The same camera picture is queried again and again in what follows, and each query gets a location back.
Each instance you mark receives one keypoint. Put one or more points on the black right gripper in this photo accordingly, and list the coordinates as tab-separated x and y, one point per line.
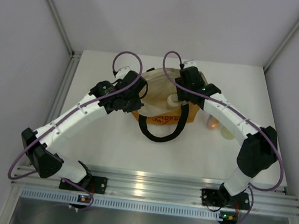
181	95

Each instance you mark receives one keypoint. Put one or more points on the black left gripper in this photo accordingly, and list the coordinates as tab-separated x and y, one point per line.
137	105

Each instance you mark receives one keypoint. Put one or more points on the tan canvas tote bag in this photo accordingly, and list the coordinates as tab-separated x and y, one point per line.
154	112

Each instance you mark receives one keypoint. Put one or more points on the orange bottle pink cap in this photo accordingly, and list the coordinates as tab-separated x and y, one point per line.
212	122

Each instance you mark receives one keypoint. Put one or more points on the green pump bottle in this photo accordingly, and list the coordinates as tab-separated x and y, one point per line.
227	134

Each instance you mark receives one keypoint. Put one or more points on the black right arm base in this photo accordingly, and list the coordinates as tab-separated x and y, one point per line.
217	198

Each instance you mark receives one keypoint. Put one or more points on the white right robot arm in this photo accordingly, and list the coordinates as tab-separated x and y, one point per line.
257	144

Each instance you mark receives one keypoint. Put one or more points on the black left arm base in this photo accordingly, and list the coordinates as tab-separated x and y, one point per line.
93	184

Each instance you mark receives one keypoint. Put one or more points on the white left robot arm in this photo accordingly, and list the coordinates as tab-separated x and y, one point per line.
43	144

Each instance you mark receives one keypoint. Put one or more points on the cream cylindrical bottle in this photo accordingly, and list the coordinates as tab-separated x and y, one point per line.
173	102

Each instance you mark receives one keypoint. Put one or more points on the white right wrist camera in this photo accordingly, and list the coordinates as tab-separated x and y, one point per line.
190	64

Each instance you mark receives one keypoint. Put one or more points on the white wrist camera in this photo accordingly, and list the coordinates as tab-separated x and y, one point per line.
190	64
122	72

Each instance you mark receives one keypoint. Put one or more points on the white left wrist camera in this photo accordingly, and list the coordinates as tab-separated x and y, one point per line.
122	72

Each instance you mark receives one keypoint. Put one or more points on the aluminium frame rail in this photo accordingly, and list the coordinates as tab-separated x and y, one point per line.
180	190

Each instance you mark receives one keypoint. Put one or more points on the perforated cable duct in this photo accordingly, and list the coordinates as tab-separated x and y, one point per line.
132	205

